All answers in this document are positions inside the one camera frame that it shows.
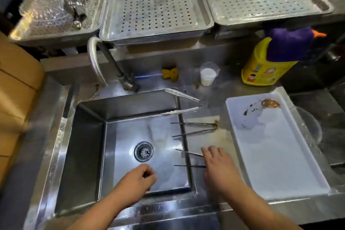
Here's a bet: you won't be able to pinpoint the clear cup with white liquid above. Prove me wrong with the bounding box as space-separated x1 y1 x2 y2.
199 61 220 87

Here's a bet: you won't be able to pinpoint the steel ball-ended bar tool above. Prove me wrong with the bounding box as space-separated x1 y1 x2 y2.
63 0 88 30

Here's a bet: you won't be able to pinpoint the white plastic tray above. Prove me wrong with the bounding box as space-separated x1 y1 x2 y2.
225 92 331 201

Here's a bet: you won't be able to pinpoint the purple cloth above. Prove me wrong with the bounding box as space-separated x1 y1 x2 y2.
265 27 327 63

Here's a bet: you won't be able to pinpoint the stainless steel sink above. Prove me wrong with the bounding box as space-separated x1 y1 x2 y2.
54 88 198 217

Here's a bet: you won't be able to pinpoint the white-tipped metal tongs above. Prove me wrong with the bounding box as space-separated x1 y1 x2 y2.
161 88 208 116

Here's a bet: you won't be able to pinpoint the yellow sponge brush, blue handle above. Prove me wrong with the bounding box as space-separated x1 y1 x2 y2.
134 67 179 83

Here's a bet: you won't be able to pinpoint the yellow detergent bottle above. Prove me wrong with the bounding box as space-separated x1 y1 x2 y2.
241 37 299 86

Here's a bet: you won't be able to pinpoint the clear glass dish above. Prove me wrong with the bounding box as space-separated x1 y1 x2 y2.
20 0 91 36

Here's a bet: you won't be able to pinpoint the light wooden cabinet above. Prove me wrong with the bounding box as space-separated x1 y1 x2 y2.
0 32 46 184

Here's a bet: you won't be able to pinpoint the person's right hand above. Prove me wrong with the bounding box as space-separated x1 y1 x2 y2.
201 145 244 197

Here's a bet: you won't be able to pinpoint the person's left hand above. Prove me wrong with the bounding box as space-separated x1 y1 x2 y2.
114 164 158 208

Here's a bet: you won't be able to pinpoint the steel tongs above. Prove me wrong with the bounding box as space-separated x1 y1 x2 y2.
170 120 218 138
174 148 207 169

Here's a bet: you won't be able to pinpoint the person's left forearm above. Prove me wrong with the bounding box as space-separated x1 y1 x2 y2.
66 189 137 230

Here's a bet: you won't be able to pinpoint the person's right forearm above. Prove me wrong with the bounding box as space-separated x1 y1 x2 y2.
221 181 303 230

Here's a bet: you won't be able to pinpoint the curved steel faucet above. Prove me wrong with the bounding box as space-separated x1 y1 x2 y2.
87 36 140 93

